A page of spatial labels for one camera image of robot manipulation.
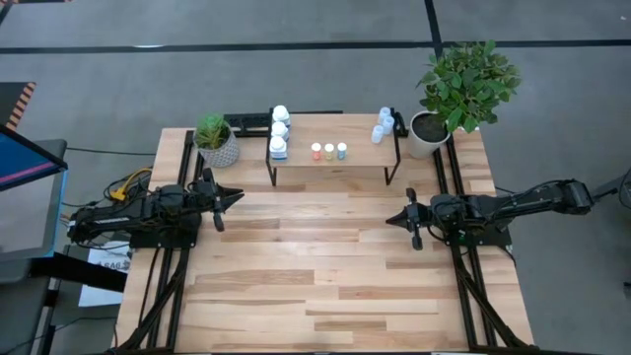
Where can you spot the small red pill bottle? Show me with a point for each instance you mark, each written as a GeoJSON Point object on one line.
{"type": "Point", "coordinates": [316, 150]}

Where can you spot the black side desk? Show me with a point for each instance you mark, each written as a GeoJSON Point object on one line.
{"type": "Point", "coordinates": [20, 315]}

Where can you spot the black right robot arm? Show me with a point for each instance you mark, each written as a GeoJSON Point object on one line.
{"type": "Point", "coordinates": [532, 197]}

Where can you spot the white paper sheet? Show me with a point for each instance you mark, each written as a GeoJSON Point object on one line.
{"type": "Point", "coordinates": [106, 256]}

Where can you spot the leafy plant in white pot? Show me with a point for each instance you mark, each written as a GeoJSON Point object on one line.
{"type": "Point", "coordinates": [468, 79]}

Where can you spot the monitor with blue screen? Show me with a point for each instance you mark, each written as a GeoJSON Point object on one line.
{"type": "Point", "coordinates": [20, 158]}

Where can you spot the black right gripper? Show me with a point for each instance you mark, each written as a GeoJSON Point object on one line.
{"type": "Point", "coordinates": [431, 212]}

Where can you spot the wooden shelf with black legs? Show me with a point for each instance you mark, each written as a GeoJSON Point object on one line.
{"type": "Point", "coordinates": [355, 138]}

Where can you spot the white melatonin bottle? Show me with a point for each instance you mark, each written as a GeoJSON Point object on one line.
{"type": "Point", "coordinates": [279, 130]}
{"type": "Point", "coordinates": [278, 148]}
{"type": "Point", "coordinates": [281, 114]}

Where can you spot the small yellow pill bottle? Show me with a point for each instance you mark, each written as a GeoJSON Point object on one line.
{"type": "Point", "coordinates": [329, 150]}

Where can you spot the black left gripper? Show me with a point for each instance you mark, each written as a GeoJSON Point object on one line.
{"type": "Point", "coordinates": [204, 197]}

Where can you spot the small blue pill bottle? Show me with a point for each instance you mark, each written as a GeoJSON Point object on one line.
{"type": "Point", "coordinates": [341, 150]}

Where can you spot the orange black striped mat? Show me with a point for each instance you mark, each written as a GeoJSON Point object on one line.
{"type": "Point", "coordinates": [22, 103]}

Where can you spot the succulent in patterned white pot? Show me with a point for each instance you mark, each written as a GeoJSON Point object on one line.
{"type": "Point", "coordinates": [214, 138]}

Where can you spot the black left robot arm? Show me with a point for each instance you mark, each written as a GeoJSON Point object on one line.
{"type": "Point", "coordinates": [123, 214]}

